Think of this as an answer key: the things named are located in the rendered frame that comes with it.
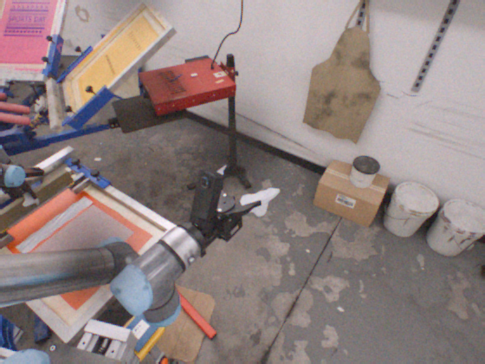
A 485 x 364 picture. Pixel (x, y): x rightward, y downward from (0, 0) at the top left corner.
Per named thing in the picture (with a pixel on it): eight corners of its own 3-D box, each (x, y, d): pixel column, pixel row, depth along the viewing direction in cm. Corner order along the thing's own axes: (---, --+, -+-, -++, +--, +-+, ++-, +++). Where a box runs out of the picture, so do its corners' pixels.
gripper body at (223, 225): (220, 210, 70) (182, 245, 64) (214, 183, 65) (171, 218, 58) (246, 224, 66) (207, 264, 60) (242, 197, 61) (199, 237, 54)
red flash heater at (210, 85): (216, 69, 246) (215, 55, 237) (241, 96, 217) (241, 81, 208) (140, 86, 227) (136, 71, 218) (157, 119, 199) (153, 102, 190)
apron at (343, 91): (362, 141, 254) (414, 1, 179) (358, 146, 250) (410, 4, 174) (304, 120, 275) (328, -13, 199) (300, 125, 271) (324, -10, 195)
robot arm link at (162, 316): (156, 276, 70) (145, 251, 62) (190, 308, 65) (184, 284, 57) (127, 303, 66) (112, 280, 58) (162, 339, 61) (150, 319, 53)
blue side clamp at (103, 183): (114, 190, 163) (110, 180, 158) (106, 196, 160) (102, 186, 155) (79, 168, 175) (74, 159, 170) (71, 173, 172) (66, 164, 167)
